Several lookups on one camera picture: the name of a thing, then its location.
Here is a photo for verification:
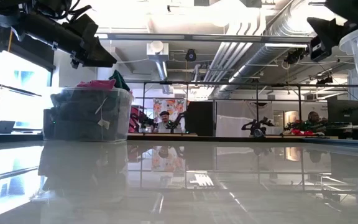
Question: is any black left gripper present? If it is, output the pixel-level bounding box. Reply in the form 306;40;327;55
11;12;117;68

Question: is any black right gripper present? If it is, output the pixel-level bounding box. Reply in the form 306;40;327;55
306;0;358;62

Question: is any magenta microfiber towel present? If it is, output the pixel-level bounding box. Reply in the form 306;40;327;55
76;79;117;91

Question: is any dark green microfiber towel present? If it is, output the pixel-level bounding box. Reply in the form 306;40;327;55
108;69;131;92

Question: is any white ceiling box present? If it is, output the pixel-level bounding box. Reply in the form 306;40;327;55
146;40;170;63

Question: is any black computer monitor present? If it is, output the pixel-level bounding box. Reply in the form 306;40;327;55
327;99;358;126

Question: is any person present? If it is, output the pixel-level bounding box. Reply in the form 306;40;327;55
306;111;328;131
152;111;183;134

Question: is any red cloth pile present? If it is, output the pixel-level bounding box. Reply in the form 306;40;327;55
286;127;316;136

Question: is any floral poster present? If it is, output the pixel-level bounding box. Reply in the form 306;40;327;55
152;98;188;133

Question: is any grey laptop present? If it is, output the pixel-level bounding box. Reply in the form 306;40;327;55
0;120;16;134

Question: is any white curtain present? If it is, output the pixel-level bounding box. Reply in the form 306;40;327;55
215;101;256;138

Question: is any black upright panel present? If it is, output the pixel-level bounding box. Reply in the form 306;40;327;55
185;101;214;137

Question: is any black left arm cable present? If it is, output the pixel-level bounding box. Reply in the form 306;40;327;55
51;0;88;21

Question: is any silver ventilation duct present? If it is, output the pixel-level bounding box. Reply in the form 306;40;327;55
216;0;310;97

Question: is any thin black pipe frame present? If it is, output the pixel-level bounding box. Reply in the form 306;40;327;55
141;81;358;138

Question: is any black overhead camera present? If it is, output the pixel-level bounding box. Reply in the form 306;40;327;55
185;49;198;62

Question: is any long overhead frame bar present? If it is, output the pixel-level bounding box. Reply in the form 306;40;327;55
96;32;313;44

